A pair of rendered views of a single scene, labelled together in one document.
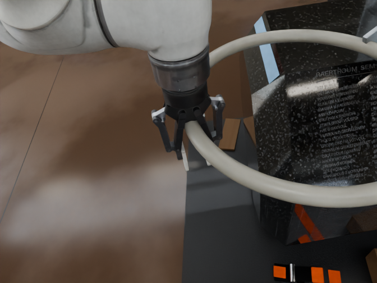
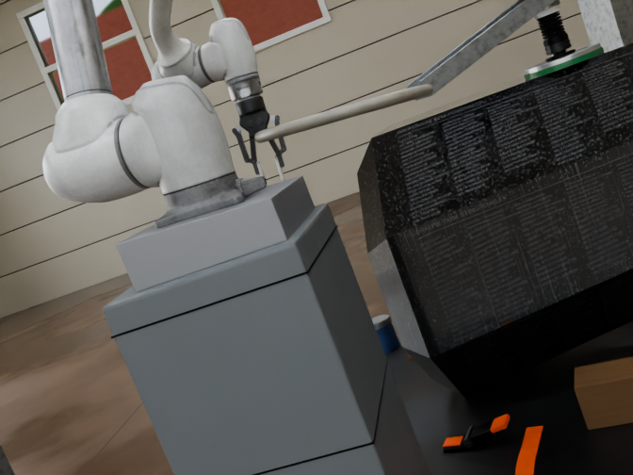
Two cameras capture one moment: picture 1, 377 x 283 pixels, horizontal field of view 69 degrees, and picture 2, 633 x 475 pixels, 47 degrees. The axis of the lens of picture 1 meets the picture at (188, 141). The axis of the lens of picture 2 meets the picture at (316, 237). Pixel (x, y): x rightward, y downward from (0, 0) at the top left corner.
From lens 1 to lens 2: 1.68 m
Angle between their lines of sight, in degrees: 41
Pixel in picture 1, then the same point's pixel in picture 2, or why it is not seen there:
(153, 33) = (222, 62)
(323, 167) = (410, 201)
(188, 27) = (237, 57)
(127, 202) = not seen: hidden behind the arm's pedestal
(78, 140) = not seen: hidden behind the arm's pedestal
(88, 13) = (195, 59)
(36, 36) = (172, 70)
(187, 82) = (244, 90)
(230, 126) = not seen: hidden behind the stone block
